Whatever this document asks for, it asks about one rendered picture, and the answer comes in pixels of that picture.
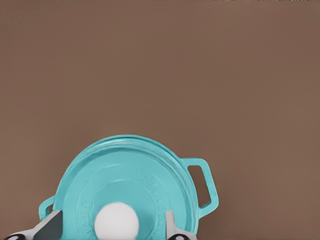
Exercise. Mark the turquoise pot lid white knob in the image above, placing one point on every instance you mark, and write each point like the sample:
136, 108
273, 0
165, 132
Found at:
130, 180

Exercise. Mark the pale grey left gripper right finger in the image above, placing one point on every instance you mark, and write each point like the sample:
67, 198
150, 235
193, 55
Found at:
171, 225

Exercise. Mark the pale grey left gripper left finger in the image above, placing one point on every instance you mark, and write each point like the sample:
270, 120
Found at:
47, 226

